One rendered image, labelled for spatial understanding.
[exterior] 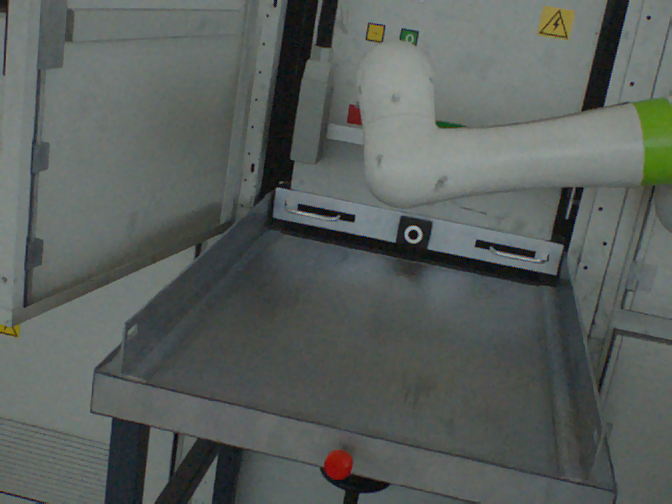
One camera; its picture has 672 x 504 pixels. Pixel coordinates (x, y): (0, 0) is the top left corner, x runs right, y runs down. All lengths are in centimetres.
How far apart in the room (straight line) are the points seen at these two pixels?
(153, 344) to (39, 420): 86
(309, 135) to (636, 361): 71
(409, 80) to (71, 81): 45
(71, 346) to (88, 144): 69
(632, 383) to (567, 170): 62
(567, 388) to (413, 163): 37
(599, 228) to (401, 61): 58
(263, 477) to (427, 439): 88
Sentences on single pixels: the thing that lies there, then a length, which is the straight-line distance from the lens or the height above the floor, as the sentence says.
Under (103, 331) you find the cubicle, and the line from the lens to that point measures 190.
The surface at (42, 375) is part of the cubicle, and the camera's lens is 200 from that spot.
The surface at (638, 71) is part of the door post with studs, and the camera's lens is 165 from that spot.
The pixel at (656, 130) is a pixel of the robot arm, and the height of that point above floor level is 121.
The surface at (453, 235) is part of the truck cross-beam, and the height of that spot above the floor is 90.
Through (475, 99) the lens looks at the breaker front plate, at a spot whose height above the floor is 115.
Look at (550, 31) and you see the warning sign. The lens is 168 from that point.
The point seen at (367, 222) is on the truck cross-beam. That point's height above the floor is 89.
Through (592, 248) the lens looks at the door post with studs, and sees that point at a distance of 170.
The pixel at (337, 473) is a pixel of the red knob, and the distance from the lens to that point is 106.
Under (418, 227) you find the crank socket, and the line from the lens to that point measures 170.
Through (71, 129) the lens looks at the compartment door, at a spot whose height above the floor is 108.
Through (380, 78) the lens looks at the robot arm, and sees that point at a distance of 127.
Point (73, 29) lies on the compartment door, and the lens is 125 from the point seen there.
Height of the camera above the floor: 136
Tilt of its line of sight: 18 degrees down
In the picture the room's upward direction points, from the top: 10 degrees clockwise
